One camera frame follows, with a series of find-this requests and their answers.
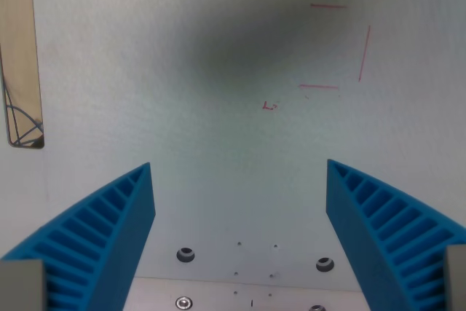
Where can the red marker outline marks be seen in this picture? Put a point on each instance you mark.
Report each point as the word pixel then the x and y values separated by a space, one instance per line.
pixel 364 52

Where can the silver aluminium base plate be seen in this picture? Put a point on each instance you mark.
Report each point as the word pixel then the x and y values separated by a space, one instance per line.
pixel 218 294

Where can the silver hex socket screw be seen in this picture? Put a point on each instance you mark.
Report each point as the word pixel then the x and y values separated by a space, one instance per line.
pixel 183 303

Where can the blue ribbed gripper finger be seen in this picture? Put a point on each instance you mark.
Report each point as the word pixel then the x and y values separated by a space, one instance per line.
pixel 109 238
pixel 367 231

